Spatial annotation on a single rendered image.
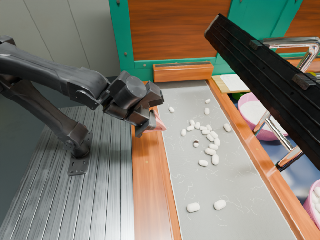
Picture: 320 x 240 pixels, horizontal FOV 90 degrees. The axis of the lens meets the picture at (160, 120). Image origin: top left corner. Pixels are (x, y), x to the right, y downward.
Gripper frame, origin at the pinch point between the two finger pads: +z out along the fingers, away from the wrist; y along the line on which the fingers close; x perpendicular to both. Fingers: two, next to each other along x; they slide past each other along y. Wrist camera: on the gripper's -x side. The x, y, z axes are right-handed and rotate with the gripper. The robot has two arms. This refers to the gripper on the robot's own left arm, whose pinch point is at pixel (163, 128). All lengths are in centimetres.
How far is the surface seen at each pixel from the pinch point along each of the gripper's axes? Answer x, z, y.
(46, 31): 86, -62, 173
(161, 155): 8.0, 5.6, -3.9
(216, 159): -4.3, 19.4, -8.2
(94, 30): 53, -23, 175
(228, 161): -6.0, 24.7, -8.6
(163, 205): 8.7, 3.7, -20.3
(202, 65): -16.8, 18.9, 37.2
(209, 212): 2.1, 15.2, -23.1
